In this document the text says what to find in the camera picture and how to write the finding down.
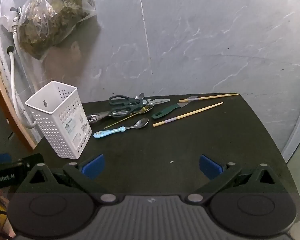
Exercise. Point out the plastic bag of dried greens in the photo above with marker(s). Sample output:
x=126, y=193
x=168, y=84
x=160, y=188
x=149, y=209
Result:
x=52, y=17

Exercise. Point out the wooden chopstick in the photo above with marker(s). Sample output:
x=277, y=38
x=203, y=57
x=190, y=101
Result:
x=190, y=114
x=215, y=96

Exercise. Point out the ornate metal fork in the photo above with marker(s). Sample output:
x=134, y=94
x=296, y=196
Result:
x=97, y=117

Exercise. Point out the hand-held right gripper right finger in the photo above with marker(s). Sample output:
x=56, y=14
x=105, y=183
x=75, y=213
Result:
x=210, y=167

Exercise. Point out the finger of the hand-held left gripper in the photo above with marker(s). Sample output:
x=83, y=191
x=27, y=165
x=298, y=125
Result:
x=0, y=158
x=31, y=161

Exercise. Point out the metal water valve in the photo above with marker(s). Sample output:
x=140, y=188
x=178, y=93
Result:
x=17, y=20

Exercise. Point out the white perforated utensil holder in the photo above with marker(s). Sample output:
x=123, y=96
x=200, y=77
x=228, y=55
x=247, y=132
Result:
x=62, y=120

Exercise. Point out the silver spoon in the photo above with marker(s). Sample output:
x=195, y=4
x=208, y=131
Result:
x=140, y=96

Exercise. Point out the white wall trim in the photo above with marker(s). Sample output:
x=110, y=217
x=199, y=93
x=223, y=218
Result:
x=298, y=125

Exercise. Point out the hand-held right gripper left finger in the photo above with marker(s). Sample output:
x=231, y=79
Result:
x=93, y=167

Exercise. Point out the wooden frame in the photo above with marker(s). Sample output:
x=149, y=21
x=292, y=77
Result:
x=5, y=100

